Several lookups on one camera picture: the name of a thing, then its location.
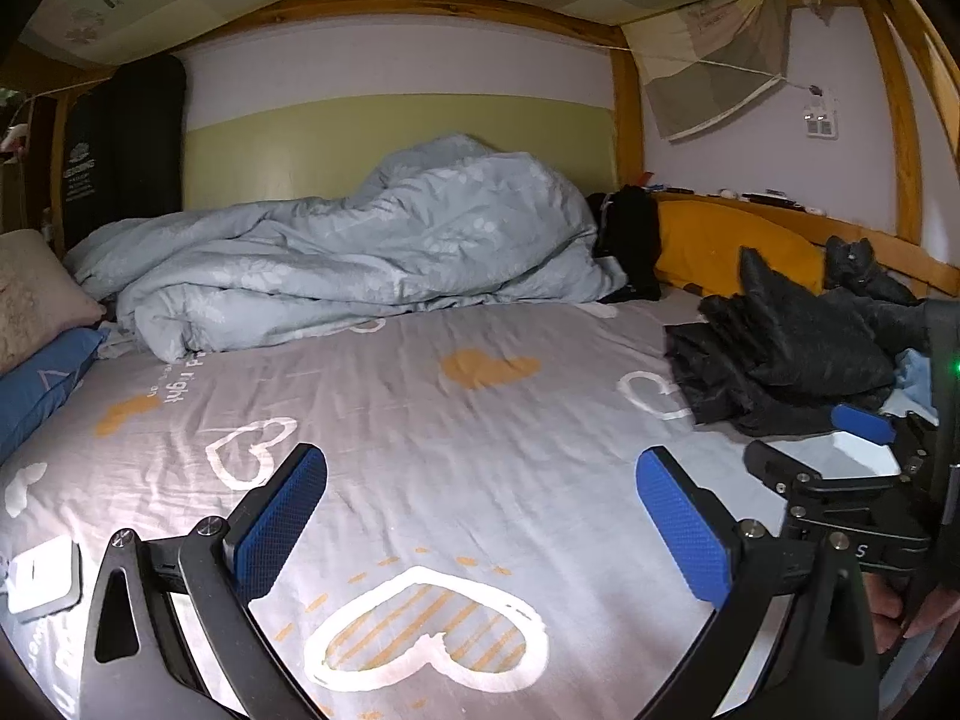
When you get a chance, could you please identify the white square device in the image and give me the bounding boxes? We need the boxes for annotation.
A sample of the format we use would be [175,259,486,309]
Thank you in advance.
[0,538,82,620]

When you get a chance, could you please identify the black bag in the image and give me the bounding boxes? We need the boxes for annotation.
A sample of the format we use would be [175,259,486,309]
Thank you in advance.
[586,184,665,302]

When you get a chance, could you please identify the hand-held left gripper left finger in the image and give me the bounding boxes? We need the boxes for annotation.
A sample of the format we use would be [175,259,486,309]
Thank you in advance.
[75,444,329,720]

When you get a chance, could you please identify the yellow pillow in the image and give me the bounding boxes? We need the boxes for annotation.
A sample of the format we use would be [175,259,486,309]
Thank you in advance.
[651,195,826,297]

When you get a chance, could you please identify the light blue cloth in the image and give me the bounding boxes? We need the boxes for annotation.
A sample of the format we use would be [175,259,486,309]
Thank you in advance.
[892,349,938,421]

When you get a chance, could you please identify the person's right hand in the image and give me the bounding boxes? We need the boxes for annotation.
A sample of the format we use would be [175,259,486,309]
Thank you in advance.
[862,574,950,655]

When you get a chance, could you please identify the blue pillow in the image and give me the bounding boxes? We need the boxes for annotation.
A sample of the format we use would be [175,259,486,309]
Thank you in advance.
[0,326,110,466]

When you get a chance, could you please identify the black puffer jacket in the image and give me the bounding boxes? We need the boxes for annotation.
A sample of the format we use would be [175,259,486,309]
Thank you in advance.
[664,246,901,437]

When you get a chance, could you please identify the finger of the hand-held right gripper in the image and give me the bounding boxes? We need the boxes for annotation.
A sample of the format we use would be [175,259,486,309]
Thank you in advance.
[831,403,936,467]
[742,438,902,505]

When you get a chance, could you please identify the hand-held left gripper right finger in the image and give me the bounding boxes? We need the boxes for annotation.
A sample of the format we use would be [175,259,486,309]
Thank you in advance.
[636,446,878,720]

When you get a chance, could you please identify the dark clothes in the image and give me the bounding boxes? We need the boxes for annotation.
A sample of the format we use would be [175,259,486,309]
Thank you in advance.
[823,235,935,361]

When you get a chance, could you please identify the wooden bed frame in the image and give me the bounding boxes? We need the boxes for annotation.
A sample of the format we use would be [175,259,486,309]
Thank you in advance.
[30,0,960,301]

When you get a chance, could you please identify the light grey duvet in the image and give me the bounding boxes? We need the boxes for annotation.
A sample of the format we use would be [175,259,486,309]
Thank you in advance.
[64,133,629,362]

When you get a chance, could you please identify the beige pillow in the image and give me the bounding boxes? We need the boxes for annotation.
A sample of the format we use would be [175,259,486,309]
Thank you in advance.
[0,229,107,376]

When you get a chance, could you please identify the white wall socket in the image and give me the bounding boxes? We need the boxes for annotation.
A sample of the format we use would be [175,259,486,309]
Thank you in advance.
[799,84,839,142]

